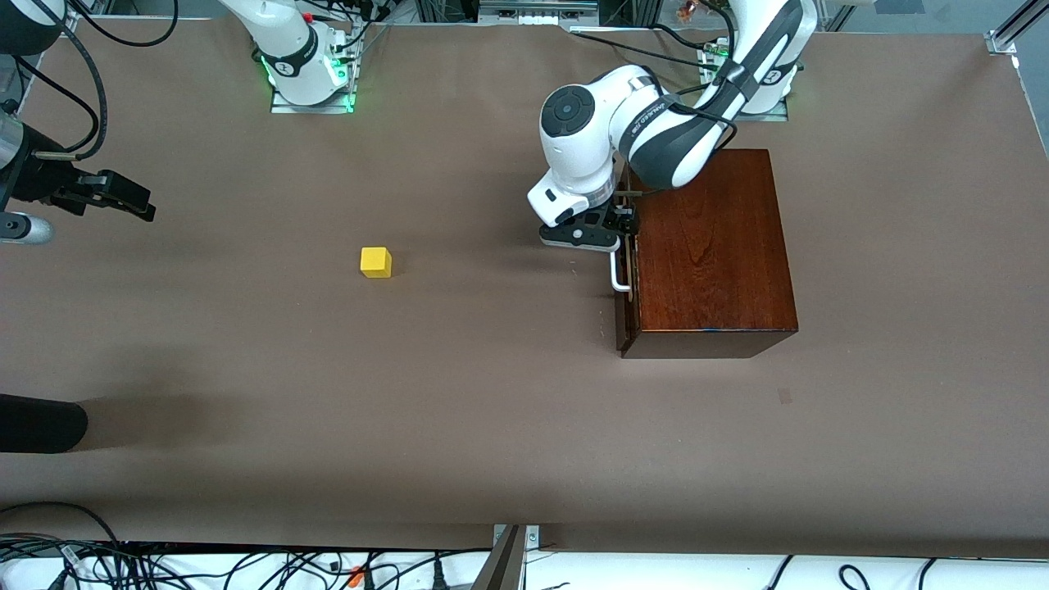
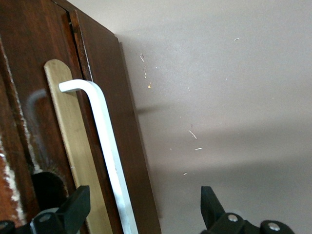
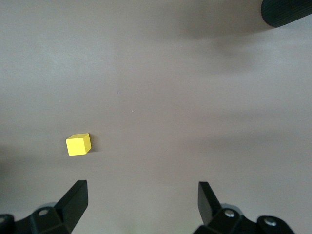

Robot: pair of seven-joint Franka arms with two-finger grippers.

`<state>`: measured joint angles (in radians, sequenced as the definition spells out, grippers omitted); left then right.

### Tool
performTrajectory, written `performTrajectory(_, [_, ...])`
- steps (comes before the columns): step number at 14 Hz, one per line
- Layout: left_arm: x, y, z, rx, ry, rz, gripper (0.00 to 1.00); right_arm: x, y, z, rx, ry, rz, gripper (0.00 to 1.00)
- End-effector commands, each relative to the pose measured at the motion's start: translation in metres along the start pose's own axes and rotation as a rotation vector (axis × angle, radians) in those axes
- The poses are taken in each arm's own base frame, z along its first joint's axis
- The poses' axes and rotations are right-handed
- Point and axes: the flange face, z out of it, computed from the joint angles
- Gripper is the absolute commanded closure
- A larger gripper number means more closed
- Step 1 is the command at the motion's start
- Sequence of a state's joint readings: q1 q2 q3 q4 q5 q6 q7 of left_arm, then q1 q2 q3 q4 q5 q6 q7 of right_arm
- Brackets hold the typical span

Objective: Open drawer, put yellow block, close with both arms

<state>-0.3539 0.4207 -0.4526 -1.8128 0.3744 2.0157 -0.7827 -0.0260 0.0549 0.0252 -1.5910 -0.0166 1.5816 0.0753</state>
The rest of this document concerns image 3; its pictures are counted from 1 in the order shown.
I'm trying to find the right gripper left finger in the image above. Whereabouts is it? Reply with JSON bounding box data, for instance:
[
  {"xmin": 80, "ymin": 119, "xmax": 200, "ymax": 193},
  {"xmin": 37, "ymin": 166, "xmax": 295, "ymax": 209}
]
[{"xmin": 0, "ymin": 179, "xmax": 88, "ymax": 234}]

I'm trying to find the brown table cover sheet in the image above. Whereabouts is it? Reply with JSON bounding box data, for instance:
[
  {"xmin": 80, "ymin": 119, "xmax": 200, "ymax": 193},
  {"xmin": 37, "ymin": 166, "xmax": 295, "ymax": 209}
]
[{"xmin": 0, "ymin": 0, "xmax": 312, "ymax": 234}]

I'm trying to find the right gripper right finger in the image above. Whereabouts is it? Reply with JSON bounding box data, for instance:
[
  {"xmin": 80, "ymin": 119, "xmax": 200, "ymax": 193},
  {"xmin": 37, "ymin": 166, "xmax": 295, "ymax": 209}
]
[{"xmin": 192, "ymin": 181, "xmax": 295, "ymax": 234}]

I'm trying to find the black padded cylinder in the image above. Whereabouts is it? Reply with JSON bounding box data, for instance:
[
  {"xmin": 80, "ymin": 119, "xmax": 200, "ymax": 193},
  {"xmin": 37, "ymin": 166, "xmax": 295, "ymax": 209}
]
[{"xmin": 260, "ymin": 0, "xmax": 312, "ymax": 29}]

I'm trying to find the yellow cube block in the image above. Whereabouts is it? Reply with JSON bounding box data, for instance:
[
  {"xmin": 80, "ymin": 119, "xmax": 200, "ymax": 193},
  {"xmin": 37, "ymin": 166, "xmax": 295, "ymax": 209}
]
[{"xmin": 65, "ymin": 133, "xmax": 93, "ymax": 156}]

